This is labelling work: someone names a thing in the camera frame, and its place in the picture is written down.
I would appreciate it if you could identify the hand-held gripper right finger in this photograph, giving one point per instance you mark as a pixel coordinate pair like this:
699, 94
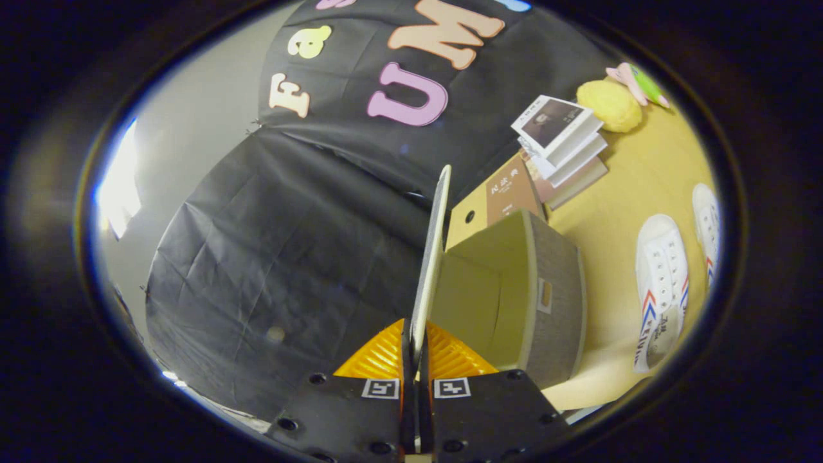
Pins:
425, 411

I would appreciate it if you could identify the white shoe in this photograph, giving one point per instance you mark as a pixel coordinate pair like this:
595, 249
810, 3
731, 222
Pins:
707, 225
662, 270

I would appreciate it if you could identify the flat brown book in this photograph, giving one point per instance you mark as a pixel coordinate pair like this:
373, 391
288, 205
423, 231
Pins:
508, 193

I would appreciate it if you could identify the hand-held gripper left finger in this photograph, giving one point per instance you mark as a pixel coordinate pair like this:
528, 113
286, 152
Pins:
407, 411

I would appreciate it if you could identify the yellow plush cushion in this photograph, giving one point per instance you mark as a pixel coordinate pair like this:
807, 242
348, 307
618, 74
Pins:
611, 106

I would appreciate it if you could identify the ceiling light panel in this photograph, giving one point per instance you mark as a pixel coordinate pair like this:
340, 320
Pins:
119, 186

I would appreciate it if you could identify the white patterned book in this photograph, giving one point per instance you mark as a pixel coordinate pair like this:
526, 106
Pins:
578, 164

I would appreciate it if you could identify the black backdrop cloth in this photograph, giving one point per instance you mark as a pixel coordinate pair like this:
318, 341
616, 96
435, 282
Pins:
257, 257

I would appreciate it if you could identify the pink and green plush toy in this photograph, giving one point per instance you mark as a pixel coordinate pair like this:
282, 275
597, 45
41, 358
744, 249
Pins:
643, 83

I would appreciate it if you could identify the grey storage box lid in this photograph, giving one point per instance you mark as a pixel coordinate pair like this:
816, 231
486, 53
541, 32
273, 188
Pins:
432, 257

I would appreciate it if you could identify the grey fabric storage box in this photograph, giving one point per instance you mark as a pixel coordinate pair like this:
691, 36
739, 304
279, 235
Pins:
553, 289

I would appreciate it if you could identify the white portrait cover book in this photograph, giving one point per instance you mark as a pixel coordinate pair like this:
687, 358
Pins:
553, 122

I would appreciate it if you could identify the pinkish brown cover book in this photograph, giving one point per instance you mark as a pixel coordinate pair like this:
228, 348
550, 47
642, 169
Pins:
575, 190

